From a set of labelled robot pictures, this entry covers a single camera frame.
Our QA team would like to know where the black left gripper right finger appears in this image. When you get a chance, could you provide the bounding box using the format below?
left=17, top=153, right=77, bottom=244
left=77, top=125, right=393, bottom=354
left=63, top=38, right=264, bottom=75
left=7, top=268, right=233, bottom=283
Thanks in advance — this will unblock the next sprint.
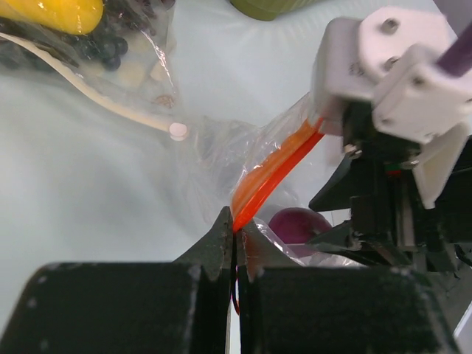
left=235, top=225, right=459, bottom=353

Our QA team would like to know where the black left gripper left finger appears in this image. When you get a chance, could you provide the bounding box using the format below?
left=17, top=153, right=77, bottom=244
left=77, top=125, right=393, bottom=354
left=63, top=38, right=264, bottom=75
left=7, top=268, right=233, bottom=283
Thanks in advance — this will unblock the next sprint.
left=1, top=207, right=233, bottom=353

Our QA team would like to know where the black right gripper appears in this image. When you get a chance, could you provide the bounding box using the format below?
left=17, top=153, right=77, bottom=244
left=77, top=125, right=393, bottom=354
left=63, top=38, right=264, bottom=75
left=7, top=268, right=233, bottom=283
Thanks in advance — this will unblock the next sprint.
left=305, top=103, right=471, bottom=272

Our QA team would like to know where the purple fake onion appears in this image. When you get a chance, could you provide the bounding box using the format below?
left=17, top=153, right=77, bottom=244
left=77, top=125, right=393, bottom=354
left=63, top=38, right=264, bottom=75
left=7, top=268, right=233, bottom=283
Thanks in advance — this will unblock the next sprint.
left=268, top=207, right=333, bottom=257

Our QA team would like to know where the clear orange-zip plastic bag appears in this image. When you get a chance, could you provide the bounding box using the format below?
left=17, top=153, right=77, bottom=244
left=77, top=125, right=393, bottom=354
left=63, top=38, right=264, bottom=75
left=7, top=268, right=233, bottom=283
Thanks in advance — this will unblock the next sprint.
left=176, top=94, right=350, bottom=267

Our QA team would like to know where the clear bag with grapes pear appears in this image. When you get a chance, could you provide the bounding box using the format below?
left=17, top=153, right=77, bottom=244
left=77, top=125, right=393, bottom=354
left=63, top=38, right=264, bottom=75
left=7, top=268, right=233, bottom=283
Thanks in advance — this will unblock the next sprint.
left=1, top=1, right=189, bottom=141

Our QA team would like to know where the yellow fake pear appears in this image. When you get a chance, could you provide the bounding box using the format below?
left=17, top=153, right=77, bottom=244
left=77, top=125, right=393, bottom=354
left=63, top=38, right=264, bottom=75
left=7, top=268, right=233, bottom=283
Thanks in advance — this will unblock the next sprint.
left=1, top=0, right=104, bottom=35

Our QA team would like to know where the olive green plastic bin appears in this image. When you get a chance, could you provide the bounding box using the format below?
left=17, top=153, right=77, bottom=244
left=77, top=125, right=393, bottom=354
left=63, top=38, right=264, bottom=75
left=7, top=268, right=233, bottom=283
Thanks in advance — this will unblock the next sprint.
left=229, top=0, right=317, bottom=21

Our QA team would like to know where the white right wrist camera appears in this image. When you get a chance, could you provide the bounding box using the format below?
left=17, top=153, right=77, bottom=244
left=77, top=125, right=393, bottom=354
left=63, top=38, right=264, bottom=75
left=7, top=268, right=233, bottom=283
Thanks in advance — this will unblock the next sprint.
left=311, top=7, right=471, bottom=209

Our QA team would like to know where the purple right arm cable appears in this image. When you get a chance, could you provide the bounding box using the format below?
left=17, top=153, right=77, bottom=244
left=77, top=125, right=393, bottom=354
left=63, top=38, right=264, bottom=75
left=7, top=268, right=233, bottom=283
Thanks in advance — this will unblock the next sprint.
left=437, top=25, right=472, bottom=78

